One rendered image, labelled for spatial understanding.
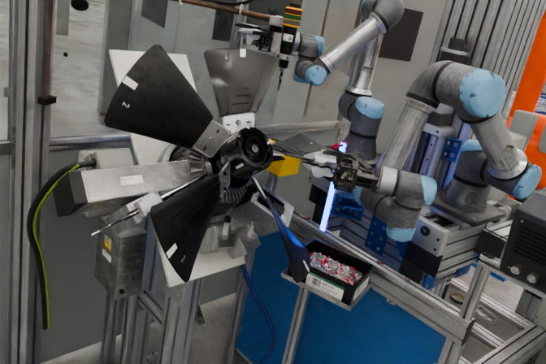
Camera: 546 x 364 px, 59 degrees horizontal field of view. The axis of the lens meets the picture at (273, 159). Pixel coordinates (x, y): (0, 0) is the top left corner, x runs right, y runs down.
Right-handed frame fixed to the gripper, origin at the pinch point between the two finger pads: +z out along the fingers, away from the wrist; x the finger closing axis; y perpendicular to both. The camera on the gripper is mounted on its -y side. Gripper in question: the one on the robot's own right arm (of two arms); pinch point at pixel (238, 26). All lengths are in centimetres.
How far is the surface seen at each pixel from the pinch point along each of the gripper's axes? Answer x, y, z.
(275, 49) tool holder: -68, -10, 2
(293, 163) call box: -37, 38, -23
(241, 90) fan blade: -61, 4, 7
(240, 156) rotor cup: -84, 14, 9
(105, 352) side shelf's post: -46, 125, 37
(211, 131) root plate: -76, 11, 16
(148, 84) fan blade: -76, 1, 33
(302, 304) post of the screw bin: -80, 65, -21
